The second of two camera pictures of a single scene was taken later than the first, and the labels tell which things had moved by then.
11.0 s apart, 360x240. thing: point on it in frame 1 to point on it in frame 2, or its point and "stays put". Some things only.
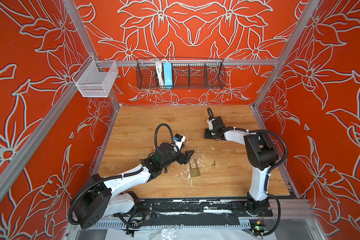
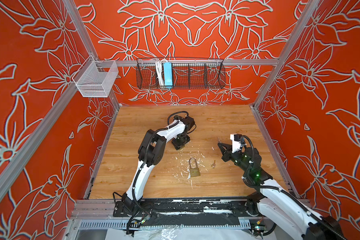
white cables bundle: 160,71 stays put
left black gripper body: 173,157 to 180,140
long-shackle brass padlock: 194,171 stays put
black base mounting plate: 197,210 stays put
